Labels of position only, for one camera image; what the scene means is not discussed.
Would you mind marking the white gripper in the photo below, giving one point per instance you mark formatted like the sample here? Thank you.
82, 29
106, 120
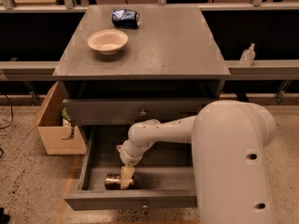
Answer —
130, 158

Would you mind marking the orange soda can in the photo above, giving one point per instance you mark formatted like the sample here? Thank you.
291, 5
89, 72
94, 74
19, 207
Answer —
113, 181

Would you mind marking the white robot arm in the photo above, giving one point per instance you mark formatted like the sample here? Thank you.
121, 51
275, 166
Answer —
227, 139

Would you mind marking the open grey middle drawer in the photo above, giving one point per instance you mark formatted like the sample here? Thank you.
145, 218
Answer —
163, 178

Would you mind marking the brass top drawer knob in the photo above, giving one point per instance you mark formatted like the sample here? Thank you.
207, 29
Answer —
143, 113

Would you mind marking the closed grey top drawer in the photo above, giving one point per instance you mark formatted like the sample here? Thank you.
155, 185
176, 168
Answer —
119, 111

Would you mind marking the grey wooden drawer cabinet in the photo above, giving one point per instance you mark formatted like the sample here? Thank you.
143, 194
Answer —
172, 54

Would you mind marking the crushed blue soda can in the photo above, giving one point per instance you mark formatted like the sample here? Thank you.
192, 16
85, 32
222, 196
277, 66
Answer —
126, 18

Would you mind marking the open cardboard box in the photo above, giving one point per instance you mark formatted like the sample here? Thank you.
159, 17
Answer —
57, 138

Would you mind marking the white paper bowl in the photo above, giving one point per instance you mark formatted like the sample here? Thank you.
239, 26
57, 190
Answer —
108, 42

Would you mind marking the clear hand sanitizer bottle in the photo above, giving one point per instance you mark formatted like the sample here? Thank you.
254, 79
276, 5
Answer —
248, 56

